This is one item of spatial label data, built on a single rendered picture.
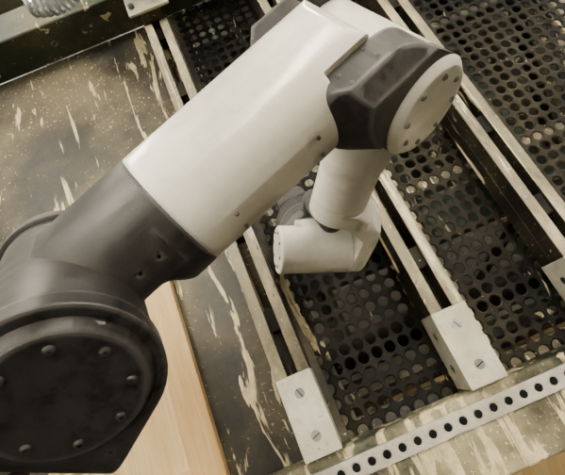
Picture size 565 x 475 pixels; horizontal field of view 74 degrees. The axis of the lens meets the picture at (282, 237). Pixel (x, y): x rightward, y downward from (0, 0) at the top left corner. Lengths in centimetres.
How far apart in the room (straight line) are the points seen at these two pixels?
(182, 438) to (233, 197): 57
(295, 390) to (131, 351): 46
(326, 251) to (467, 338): 30
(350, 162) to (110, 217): 22
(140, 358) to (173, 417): 55
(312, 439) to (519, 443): 31
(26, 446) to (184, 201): 14
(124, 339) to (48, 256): 7
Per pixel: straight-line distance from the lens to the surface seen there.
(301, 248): 47
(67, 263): 24
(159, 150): 24
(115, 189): 24
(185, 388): 74
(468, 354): 68
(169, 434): 76
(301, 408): 65
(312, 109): 24
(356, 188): 39
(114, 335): 20
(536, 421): 73
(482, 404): 70
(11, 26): 125
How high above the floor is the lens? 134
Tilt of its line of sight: 10 degrees down
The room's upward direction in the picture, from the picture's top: 23 degrees counter-clockwise
